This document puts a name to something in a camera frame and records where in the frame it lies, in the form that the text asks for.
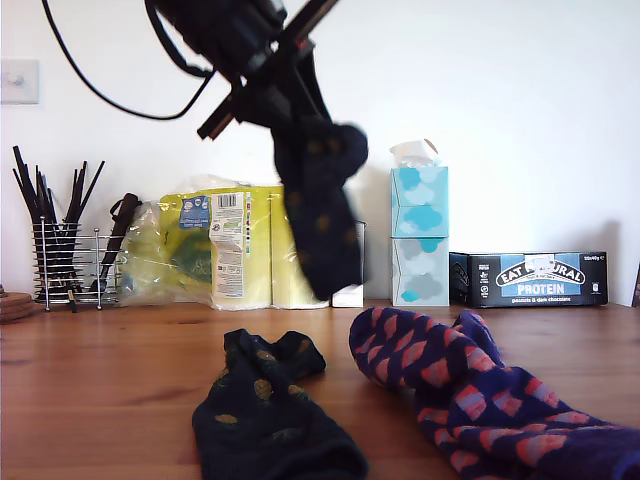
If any navy pineapple sock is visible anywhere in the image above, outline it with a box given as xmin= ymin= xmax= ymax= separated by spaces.
xmin=192 ymin=327 xmax=370 ymax=480
xmin=272 ymin=118 xmax=370 ymax=301

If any purple pink patterned sock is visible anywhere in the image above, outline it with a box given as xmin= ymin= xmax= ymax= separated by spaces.
xmin=444 ymin=308 xmax=621 ymax=436
xmin=348 ymin=306 xmax=640 ymax=480

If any white tissue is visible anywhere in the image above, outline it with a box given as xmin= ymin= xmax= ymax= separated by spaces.
xmin=388 ymin=139 xmax=442 ymax=171

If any yellow kitchen roll pack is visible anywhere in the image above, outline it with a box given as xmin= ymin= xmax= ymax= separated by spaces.
xmin=119 ymin=173 xmax=335 ymax=312

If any blue cloud tissue box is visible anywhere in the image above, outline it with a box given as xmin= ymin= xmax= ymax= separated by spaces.
xmin=389 ymin=167 xmax=450 ymax=239

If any black stick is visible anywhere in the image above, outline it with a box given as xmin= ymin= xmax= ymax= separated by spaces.
xmin=12 ymin=145 xmax=57 ymax=231
xmin=64 ymin=160 xmax=89 ymax=226
xmin=11 ymin=168 xmax=49 ymax=229
xmin=73 ymin=160 xmax=107 ymax=226

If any small white carton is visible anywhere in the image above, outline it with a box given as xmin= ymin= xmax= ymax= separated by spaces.
xmin=331 ymin=217 xmax=366 ymax=309

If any grey cloud tissue box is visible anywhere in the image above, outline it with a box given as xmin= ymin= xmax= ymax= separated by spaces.
xmin=390 ymin=236 xmax=450 ymax=308

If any black protein bar box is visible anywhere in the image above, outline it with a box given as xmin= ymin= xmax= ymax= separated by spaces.
xmin=448 ymin=251 xmax=609 ymax=310

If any round cork coaster stack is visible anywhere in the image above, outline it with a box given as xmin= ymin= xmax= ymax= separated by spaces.
xmin=0 ymin=291 xmax=35 ymax=324

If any thin black cable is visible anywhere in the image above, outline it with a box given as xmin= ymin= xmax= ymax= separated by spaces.
xmin=41 ymin=0 xmax=215 ymax=121

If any looped black cable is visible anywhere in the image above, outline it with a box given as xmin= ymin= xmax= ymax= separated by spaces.
xmin=146 ymin=0 xmax=214 ymax=77

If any dark brown handled utensil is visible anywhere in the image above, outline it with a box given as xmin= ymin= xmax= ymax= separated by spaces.
xmin=97 ymin=193 xmax=145 ymax=301

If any white wall switch plate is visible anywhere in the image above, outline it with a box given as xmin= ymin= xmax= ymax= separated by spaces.
xmin=0 ymin=59 xmax=41 ymax=106

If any chrome wire rack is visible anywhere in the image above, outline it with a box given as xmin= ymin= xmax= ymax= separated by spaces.
xmin=32 ymin=218 xmax=124 ymax=312

